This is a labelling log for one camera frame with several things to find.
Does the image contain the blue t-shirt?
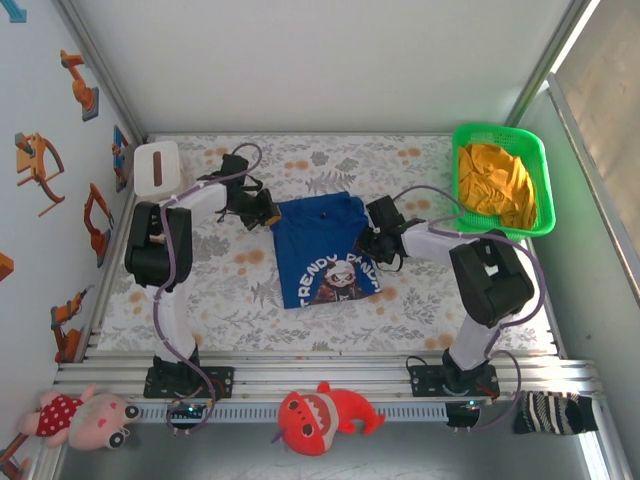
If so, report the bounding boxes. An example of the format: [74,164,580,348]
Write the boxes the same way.
[272,192,384,310]

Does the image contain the orange arm sticker grey base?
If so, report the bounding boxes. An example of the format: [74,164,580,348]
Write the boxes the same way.
[59,48,100,123]

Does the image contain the white tissue box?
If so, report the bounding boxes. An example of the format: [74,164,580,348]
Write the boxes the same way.
[132,140,184,199]

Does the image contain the floral fern tablecloth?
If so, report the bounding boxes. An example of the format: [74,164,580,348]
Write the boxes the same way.
[97,132,554,354]

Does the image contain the yellow garment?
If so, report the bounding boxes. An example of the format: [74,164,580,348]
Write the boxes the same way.
[457,143,539,230]

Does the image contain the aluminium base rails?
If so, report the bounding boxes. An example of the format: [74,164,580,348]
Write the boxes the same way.
[53,349,606,401]

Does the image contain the green plastic basket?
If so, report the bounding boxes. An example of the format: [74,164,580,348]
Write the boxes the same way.
[451,123,557,239]

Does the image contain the black controller board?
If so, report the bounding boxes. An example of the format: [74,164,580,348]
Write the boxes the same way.
[167,399,221,421]
[446,399,494,429]

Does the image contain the red shark plush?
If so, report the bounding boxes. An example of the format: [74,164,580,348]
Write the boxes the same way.
[272,382,386,457]

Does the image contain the orange claw gripper sticker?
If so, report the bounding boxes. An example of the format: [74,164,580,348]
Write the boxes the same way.
[13,132,66,217]

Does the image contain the black white striped cloth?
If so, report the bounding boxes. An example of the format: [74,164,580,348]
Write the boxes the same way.
[513,391,599,435]

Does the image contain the pink pig plush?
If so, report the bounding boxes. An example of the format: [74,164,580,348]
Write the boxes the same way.
[18,383,142,451]

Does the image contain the translucent window panel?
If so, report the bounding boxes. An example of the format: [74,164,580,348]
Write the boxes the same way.
[547,0,640,306]

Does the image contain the blue block sticker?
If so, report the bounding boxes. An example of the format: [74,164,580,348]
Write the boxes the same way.
[0,0,29,24]

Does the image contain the orange blue stand sticker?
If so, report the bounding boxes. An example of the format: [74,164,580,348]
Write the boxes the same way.
[0,432,32,476]

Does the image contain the blue orange rail sticker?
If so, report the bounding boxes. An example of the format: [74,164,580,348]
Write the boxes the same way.
[112,124,130,194]

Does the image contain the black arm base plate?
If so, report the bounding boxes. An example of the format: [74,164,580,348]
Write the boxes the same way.
[409,363,501,400]
[143,366,236,400]

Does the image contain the white slotted cable duct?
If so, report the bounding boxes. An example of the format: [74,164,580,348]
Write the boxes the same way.
[134,402,449,421]

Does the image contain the aluminium frame post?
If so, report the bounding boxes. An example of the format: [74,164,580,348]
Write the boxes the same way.
[49,0,149,144]
[499,0,599,141]

